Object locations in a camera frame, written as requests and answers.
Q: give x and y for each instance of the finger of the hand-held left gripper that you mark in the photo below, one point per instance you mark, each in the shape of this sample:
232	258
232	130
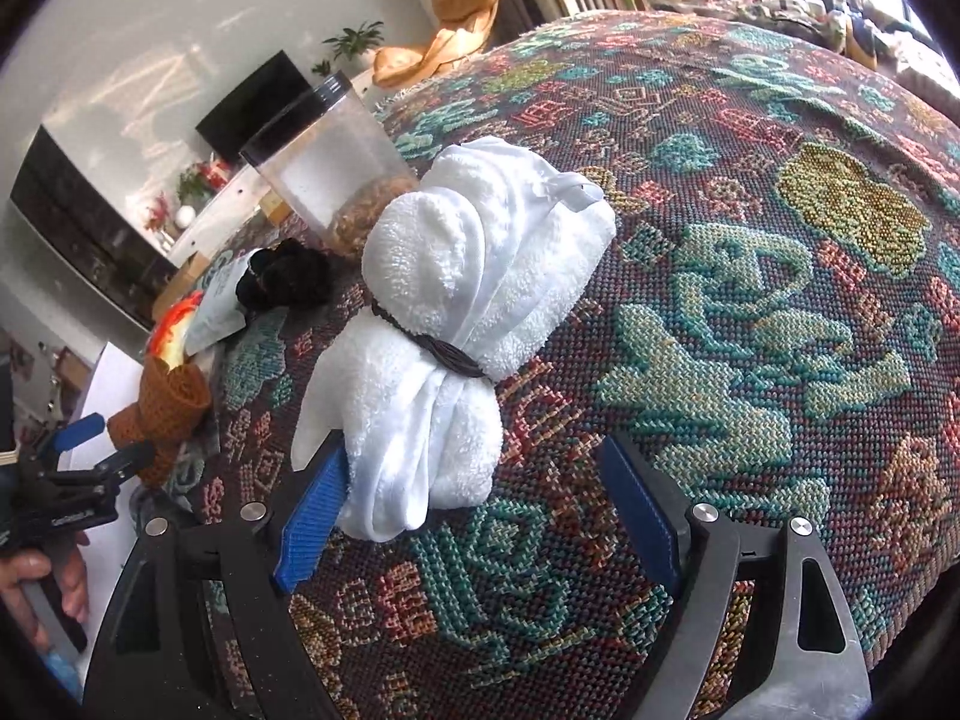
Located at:
79	431
124	465

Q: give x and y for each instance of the orange lounge chair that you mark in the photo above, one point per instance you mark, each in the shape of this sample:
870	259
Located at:
457	15

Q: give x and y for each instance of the person's left hand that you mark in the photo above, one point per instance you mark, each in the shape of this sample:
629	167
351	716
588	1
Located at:
71	585

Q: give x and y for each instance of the patterned woven blanket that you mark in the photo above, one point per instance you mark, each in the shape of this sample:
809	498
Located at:
750	315

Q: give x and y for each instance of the white teal pouch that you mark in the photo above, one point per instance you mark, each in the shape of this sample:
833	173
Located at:
219	300

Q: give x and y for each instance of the white round vase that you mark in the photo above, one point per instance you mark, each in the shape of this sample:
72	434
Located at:
184	217

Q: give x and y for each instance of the brown knitted cone toy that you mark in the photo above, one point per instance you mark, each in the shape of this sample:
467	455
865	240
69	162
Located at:
169	397

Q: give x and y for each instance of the green plant with red decor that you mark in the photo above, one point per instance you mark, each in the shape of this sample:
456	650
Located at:
199	181

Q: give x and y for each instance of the white towel bundle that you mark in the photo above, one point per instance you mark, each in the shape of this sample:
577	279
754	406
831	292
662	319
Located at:
427	270

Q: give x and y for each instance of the red flower bouquet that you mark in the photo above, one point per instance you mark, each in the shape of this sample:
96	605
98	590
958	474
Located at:
159	211

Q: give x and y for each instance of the blue plastic bag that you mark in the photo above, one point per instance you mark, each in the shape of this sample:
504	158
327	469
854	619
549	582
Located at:
60	673

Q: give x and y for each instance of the dark display cabinet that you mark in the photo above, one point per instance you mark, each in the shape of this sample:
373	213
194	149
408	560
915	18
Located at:
75	217

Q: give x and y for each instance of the black velvet cloth bundle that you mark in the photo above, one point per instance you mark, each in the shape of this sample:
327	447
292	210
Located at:
285	277

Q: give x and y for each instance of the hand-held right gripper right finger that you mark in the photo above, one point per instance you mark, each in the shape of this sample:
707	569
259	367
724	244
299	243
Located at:
637	510

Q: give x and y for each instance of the dark elastic band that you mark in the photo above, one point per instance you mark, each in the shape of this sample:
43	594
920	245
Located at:
439	351

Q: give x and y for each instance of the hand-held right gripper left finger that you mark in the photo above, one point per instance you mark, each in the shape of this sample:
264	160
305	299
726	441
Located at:
307	532

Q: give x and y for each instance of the green potted plant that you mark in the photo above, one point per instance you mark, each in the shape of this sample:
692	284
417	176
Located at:
354	41

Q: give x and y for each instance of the black flat television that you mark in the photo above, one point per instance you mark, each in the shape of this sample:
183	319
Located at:
255	101

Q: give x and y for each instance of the pile of assorted household clutter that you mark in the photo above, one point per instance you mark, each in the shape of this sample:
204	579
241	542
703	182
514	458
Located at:
787	0

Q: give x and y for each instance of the cardboard box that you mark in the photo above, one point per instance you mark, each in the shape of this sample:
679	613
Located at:
174	286

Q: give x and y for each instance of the white storage box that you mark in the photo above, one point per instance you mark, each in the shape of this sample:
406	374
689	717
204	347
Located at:
97	397

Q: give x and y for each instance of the clear plastic jar black lid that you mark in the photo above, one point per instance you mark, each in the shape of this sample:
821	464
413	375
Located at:
322	165

